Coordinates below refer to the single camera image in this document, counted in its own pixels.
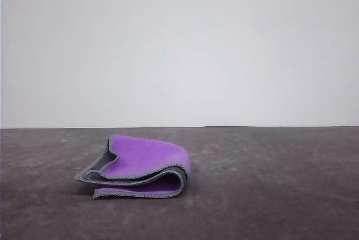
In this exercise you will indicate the grey table cloth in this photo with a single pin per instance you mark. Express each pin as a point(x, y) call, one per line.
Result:
point(252, 195)

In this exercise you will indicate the purple towel with grey hem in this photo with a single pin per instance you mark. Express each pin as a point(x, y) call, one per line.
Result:
point(146, 156)

